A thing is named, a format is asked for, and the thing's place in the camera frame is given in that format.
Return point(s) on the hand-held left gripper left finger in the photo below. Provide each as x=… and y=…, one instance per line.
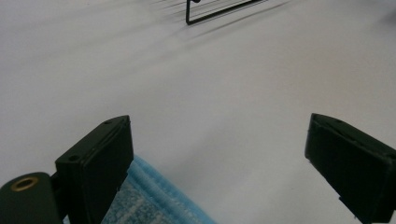
x=93, y=168

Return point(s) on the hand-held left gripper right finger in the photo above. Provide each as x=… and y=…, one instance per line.
x=355, y=161

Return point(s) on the light blue fluffy towel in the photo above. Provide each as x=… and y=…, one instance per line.
x=149, y=199

